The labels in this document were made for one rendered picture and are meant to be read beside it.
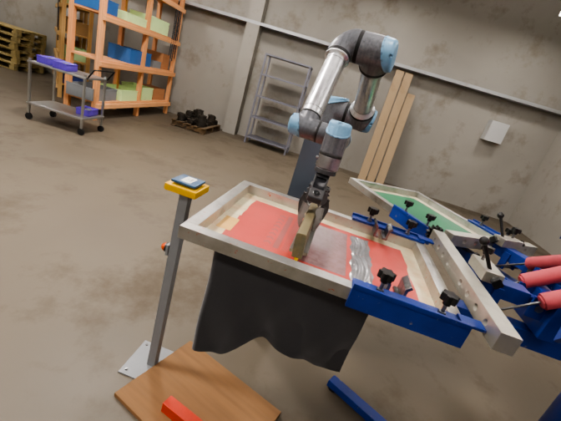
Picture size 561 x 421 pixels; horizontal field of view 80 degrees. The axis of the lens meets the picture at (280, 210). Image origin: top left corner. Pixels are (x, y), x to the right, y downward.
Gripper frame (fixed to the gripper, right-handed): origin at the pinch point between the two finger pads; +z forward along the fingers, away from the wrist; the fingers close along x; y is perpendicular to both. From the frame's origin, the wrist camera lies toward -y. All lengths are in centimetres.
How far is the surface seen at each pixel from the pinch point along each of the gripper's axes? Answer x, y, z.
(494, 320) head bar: -50, -28, -3
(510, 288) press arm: -66, -2, -3
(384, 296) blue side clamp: -24.0, -29.1, 0.7
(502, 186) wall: -379, 705, 5
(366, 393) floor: -61, 51, 99
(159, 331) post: 49, 14, 77
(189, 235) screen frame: 29.0, -27.6, 3.7
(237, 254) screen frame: 14.8, -27.6, 4.3
